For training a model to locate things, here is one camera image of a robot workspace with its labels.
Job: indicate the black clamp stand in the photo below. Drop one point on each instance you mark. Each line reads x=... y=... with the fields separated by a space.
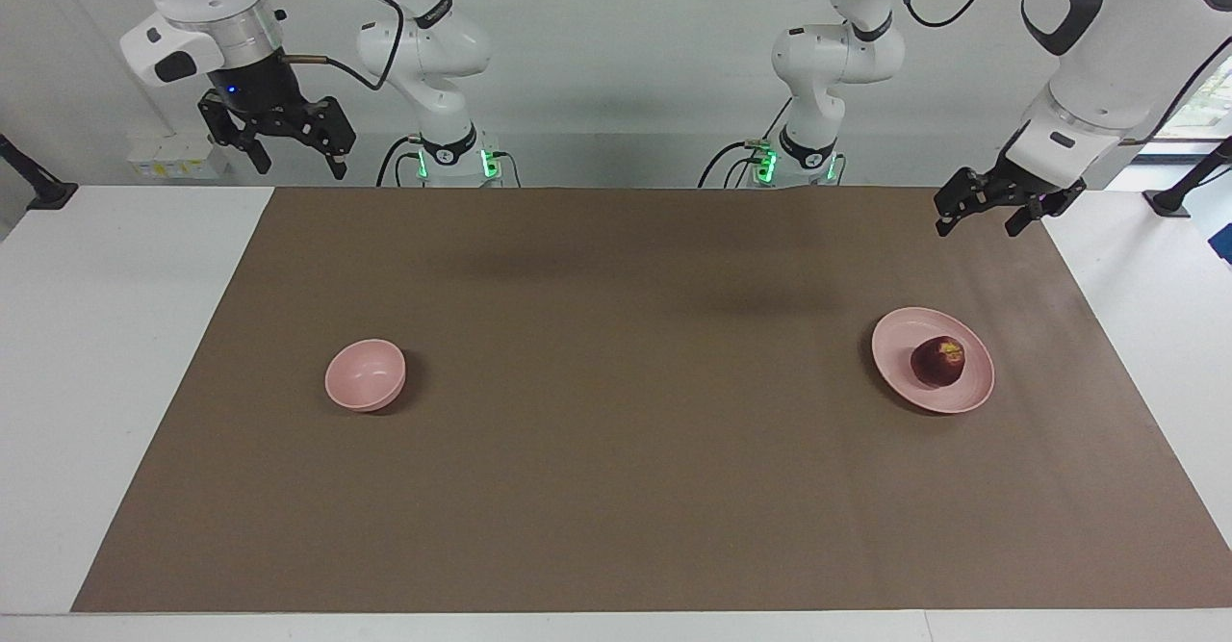
x=1169 y=201
x=43 y=194

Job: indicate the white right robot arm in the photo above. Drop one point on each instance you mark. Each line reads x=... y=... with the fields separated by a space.
x=423 y=45

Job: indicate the blue object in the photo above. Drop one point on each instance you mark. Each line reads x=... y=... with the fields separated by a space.
x=1222 y=243

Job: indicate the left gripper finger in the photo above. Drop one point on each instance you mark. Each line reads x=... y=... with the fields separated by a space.
x=1022 y=220
x=948 y=220

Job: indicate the brown table mat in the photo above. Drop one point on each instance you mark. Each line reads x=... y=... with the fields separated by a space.
x=626 y=430

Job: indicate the white wall socket box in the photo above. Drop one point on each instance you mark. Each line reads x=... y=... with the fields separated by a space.
x=168 y=156

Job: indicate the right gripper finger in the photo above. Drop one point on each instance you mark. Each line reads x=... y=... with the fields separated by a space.
x=337 y=159
x=258 y=156

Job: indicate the dark red apple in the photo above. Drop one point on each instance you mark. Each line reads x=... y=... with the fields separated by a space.
x=938 y=363

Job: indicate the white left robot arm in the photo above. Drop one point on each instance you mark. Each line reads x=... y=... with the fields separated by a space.
x=1107 y=45

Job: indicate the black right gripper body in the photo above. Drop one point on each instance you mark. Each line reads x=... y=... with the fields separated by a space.
x=260 y=103

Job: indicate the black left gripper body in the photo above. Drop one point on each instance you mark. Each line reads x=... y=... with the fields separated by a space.
x=1011 y=188

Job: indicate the pink bowl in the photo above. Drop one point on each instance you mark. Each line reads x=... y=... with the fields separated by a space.
x=364 y=377

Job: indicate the pink plate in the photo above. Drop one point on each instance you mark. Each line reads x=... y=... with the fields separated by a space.
x=900 y=344

